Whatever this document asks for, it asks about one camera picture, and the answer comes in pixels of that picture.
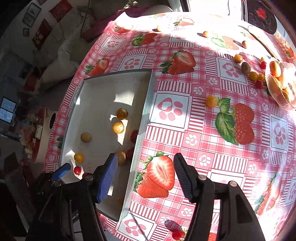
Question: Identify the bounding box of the wooden serving board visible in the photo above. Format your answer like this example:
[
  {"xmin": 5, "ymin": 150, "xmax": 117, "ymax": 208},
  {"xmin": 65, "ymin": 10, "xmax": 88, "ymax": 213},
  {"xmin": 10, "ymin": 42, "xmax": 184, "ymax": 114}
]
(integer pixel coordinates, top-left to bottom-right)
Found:
[{"xmin": 240, "ymin": 25, "xmax": 282, "ymax": 60}]

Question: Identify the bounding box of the large orange in bowl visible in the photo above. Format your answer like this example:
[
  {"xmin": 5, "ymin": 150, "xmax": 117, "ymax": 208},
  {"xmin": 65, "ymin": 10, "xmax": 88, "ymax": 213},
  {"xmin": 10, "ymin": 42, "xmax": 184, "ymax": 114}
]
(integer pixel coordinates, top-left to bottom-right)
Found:
[{"xmin": 269, "ymin": 61, "xmax": 281, "ymax": 78}]

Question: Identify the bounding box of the yellow cherry tomato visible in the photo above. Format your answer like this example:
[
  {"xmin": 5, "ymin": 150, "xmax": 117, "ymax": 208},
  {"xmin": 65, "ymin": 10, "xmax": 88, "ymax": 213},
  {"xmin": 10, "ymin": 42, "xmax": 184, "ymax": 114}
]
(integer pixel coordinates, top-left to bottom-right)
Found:
[
  {"xmin": 112, "ymin": 121, "xmax": 125, "ymax": 134},
  {"xmin": 74, "ymin": 153, "xmax": 84, "ymax": 163},
  {"xmin": 205, "ymin": 95, "xmax": 219, "ymax": 108},
  {"xmin": 248, "ymin": 71, "xmax": 258, "ymax": 82}
]

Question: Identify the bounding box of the dark olive fruit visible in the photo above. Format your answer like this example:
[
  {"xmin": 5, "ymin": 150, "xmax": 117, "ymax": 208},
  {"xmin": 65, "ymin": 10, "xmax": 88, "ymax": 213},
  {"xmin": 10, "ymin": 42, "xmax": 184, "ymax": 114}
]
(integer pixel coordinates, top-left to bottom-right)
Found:
[{"xmin": 116, "ymin": 108, "xmax": 128, "ymax": 120}]

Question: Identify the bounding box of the glass fruit bowl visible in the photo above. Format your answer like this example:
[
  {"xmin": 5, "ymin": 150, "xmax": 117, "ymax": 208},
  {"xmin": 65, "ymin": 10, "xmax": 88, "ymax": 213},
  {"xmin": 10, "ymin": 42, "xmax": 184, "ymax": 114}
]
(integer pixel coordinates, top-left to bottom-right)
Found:
[{"xmin": 265, "ymin": 58, "xmax": 295, "ymax": 111}]

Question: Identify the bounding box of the brown kiwi fruit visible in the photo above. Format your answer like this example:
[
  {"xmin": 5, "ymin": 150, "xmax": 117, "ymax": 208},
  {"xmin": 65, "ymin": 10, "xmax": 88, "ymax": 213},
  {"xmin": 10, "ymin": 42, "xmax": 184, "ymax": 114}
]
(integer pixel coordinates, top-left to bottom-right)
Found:
[{"xmin": 115, "ymin": 151, "xmax": 126, "ymax": 166}]

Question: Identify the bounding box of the grey rectangular tray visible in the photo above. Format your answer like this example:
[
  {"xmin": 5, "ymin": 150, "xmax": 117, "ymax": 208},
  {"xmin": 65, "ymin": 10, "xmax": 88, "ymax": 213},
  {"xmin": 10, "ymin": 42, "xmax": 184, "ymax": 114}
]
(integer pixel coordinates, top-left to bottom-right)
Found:
[{"xmin": 60, "ymin": 69, "xmax": 156, "ymax": 221}]

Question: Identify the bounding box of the strawberry pattern tablecloth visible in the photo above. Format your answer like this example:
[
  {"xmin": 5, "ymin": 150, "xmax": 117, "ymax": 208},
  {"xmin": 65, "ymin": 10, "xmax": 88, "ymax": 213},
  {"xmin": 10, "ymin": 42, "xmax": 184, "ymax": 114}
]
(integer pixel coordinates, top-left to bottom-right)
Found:
[{"xmin": 44, "ymin": 12, "xmax": 295, "ymax": 240}]

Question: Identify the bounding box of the brown kiwi berry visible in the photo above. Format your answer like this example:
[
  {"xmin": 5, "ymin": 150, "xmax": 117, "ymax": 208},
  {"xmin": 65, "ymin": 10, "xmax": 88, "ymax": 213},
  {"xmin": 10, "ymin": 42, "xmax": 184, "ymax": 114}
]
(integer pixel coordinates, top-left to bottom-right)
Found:
[
  {"xmin": 241, "ymin": 62, "xmax": 251, "ymax": 74},
  {"xmin": 80, "ymin": 132, "xmax": 92, "ymax": 143}
]

